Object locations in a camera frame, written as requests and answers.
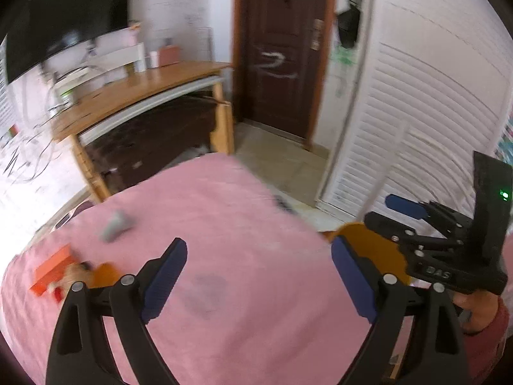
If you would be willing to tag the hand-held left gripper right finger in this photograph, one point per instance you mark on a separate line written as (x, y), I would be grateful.
(354, 284)

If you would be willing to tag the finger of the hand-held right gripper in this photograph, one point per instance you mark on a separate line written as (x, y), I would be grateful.
(407, 205)
(390, 224)

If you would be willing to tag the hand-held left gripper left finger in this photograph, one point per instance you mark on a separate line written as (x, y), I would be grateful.
(164, 280)

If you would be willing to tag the brown biscuit packet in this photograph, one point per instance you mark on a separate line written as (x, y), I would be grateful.
(380, 248)

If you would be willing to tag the person's right forearm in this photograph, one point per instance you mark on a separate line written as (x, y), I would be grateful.
(487, 349)

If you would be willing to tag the person's right hand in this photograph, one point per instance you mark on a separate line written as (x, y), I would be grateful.
(477, 308)

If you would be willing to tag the orange brown wrapper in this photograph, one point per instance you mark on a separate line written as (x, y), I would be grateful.
(106, 274)

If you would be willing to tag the grey crumpled wrapper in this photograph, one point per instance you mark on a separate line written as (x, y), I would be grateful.
(116, 226)

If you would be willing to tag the colourful cloth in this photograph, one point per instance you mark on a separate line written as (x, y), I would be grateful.
(505, 140)

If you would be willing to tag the beige wrapper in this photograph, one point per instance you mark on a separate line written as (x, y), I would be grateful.
(76, 276)

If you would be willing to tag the pink tablecloth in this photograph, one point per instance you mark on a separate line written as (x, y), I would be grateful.
(240, 228)

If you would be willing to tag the small red wrapper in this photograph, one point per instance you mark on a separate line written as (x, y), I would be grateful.
(58, 293)

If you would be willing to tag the long orange cardboard box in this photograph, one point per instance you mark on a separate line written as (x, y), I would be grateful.
(54, 270)

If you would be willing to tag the white louvered wardrobe door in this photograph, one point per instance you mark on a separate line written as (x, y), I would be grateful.
(425, 88)

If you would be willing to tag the white keyboard tray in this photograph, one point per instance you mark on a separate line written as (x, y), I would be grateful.
(152, 102)

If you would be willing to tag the black hanging bag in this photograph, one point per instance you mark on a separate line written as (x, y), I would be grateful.
(348, 28)

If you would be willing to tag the wooden desk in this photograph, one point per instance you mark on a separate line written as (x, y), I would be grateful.
(140, 84)

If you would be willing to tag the dark brown door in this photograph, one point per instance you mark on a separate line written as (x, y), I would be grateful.
(280, 48)

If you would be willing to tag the green and white jar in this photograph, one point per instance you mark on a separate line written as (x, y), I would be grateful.
(66, 97)

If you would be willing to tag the white cup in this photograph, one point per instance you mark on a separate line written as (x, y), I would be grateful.
(153, 59)

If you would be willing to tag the small orange desk box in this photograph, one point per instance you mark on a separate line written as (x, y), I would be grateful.
(169, 55)

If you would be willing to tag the white wooden shelf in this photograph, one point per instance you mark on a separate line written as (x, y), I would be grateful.
(120, 56)

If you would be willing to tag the white eye chart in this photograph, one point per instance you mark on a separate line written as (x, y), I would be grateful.
(8, 100)

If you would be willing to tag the pink vase with flowers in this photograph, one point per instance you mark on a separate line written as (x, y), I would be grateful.
(134, 34)

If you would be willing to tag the black wall television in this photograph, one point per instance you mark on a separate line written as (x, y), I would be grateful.
(68, 20)

